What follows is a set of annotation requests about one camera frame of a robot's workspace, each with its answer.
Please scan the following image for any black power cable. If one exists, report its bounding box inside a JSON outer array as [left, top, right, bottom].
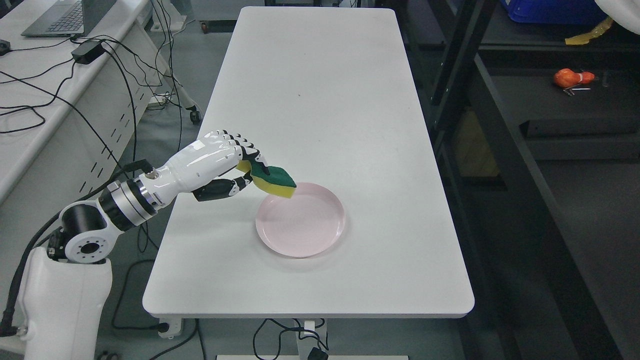
[[0, 35, 183, 181]]

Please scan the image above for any white rectangular table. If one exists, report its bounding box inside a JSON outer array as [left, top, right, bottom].
[[142, 6, 475, 319]]

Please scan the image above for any grey laptop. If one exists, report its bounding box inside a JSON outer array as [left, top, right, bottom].
[[21, 0, 116, 38]]

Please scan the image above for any black power adapter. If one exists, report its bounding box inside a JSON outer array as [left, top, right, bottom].
[[71, 39, 106, 65]]

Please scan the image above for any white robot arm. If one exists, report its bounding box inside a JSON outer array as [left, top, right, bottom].
[[10, 175, 176, 360]]

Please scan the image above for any orange plastic bag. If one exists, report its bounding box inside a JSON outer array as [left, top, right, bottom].
[[553, 68, 596, 89]]

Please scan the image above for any green yellow sponge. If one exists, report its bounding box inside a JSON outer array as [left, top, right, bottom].
[[235, 159, 297, 199]]

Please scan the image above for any black metal shelf rack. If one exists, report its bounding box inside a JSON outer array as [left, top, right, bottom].
[[376, 0, 639, 360]]

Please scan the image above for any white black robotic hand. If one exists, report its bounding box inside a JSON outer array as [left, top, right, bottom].
[[136, 130, 271, 210]]

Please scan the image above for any yellow tape strip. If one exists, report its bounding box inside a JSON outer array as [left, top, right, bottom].
[[564, 16, 614, 46]]

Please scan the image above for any white side desk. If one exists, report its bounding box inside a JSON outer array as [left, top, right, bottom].
[[0, 0, 166, 301]]

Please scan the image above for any blue plastic bin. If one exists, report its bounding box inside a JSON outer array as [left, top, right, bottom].
[[499, 0, 607, 25]]

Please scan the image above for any pink round plate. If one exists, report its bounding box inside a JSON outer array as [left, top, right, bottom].
[[254, 182, 346, 259]]

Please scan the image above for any white power strip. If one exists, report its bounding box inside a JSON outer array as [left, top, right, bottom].
[[146, 95, 169, 111]]

